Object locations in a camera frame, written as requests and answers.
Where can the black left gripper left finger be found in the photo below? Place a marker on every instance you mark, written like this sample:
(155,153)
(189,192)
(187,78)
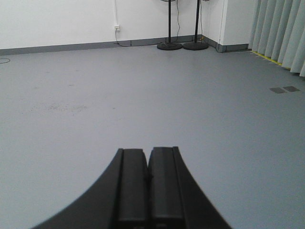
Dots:
(117,199)

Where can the black fan stand right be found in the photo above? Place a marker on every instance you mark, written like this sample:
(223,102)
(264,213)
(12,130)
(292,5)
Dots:
(196,45)

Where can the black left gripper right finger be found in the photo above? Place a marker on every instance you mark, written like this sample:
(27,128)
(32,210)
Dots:
(176,200)

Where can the grey floor socket plates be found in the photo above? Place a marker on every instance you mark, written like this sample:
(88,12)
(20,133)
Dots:
(279,90)

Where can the black fan stand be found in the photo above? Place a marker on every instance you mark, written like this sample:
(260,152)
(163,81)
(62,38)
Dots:
(196,45)
(169,45)

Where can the pale green curtain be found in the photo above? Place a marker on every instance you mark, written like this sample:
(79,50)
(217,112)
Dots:
(278,33)

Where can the black fan stand left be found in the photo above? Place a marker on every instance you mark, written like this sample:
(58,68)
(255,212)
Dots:
(169,45)

